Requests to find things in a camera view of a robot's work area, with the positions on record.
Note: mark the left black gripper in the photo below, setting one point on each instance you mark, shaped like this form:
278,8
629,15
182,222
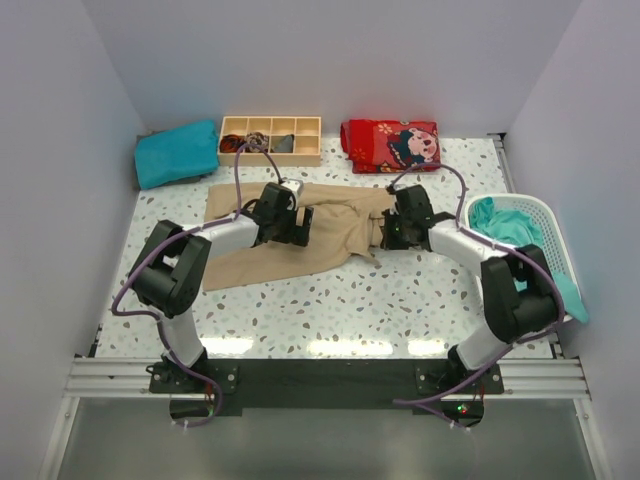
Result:
296,234

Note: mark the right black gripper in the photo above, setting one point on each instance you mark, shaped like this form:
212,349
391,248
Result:
388,242

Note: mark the beige t shirt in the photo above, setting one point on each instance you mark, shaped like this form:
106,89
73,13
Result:
346,221

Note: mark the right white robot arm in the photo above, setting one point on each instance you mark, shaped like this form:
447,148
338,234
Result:
520,297

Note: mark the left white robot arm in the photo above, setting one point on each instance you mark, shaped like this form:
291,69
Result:
168,273

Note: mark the grey fabric item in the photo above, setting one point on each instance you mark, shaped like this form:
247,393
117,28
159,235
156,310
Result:
282,144

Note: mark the wooden compartment box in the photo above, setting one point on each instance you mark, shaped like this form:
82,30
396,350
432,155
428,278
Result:
306,129

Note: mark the red cartoon folded cloth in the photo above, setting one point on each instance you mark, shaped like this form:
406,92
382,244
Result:
389,146

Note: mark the brown floral fabric item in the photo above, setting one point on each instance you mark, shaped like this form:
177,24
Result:
256,142

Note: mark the orange black fabric item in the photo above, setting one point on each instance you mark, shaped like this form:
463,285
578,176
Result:
231,143

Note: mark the teal shirt in basket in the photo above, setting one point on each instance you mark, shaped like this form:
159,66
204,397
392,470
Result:
510,225

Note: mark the folded teal t shirt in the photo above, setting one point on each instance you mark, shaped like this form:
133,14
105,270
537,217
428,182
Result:
177,154

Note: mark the white plastic laundry basket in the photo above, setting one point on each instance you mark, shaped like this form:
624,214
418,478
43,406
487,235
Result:
545,215

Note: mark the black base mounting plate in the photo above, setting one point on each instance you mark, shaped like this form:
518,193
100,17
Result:
227,387

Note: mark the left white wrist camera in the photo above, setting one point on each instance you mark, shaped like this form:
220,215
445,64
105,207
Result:
295,186

